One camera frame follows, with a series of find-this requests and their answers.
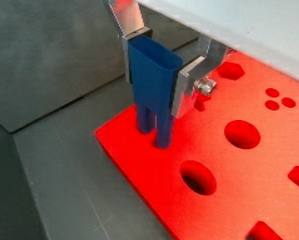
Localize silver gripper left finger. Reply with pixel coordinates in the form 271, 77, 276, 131
103, 0, 152, 83

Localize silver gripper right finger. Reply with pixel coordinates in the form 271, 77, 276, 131
171, 37, 228, 118

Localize blue square-circle forked object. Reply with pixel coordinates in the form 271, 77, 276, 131
128, 36, 183, 148

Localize red shape-sorter fixture block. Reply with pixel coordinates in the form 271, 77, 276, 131
95, 52, 299, 240

